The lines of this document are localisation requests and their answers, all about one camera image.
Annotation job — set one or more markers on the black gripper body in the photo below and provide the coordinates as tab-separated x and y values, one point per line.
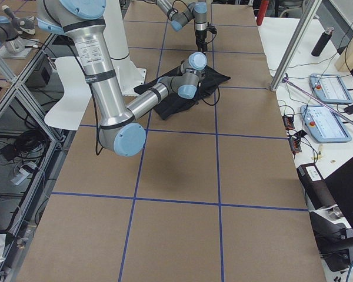
199	36

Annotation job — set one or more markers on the black printed t-shirt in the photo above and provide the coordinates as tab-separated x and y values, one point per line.
192	81

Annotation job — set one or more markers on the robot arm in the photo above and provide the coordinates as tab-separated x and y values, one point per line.
195	11
117	129

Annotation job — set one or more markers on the red cylinder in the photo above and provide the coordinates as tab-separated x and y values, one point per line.
262	11

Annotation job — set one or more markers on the black water bottle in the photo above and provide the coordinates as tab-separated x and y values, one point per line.
322	42

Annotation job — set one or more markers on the far blue teach pendant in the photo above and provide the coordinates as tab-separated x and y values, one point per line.
330	88

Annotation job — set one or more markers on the blue teach pendant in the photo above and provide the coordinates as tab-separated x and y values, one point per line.
330	88
323	125

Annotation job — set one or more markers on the near blue teach pendant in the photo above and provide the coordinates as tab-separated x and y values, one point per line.
323	125

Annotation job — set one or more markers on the white plastic chair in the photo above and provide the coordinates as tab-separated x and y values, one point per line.
68	112

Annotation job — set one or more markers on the black monitor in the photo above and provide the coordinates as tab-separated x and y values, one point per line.
340	185

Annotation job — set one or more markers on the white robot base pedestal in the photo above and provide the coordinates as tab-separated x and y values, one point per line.
129	76

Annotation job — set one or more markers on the aluminium frame post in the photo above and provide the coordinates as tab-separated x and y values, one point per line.
293	45

